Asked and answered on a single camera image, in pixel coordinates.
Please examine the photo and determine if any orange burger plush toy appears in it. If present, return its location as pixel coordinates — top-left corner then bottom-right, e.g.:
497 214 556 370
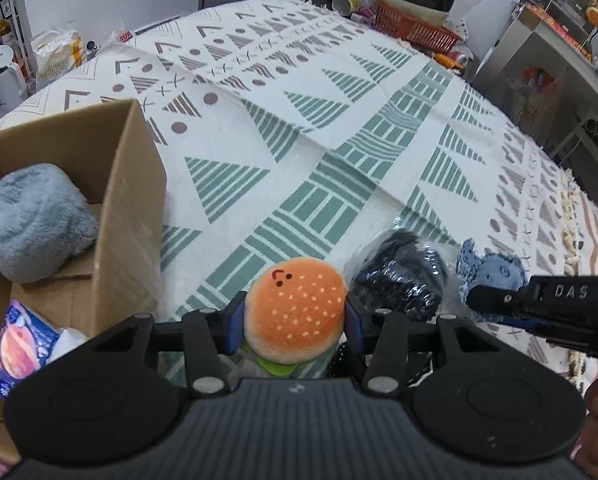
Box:
244 257 348 377

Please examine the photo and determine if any black glittery bundle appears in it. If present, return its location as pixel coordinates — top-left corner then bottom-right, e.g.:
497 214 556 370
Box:
349 229 449 322

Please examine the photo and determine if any blue knitted plush toy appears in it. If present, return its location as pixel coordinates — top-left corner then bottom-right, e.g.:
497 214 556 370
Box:
455 238 529 324

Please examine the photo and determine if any clear plastic wrap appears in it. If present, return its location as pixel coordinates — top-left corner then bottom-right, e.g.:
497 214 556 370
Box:
46 328 89 364

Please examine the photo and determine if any purple planet print packet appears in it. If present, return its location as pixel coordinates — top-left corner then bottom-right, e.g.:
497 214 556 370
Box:
0 299 60 399

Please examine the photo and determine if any grey pink plush toy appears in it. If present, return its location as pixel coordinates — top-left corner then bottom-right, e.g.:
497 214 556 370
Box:
0 164 100 284

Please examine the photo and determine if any patterned white blanket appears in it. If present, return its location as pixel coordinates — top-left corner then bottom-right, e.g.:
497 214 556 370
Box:
0 0 598 320

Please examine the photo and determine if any brown cardboard box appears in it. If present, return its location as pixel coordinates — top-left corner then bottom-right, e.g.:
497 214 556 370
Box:
0 100 177 466

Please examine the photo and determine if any white desk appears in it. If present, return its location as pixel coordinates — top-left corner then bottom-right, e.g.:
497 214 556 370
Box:
472 9 598 112

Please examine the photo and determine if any red plastic basket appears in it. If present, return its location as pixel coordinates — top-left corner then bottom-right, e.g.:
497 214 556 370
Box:
374 1 460 54

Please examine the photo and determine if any white electric kettle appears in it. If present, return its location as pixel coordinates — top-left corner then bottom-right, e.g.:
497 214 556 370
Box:
0 44 28 112

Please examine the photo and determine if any yellow white snack bag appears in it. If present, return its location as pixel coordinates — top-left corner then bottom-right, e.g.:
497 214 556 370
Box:
31 26 86 90

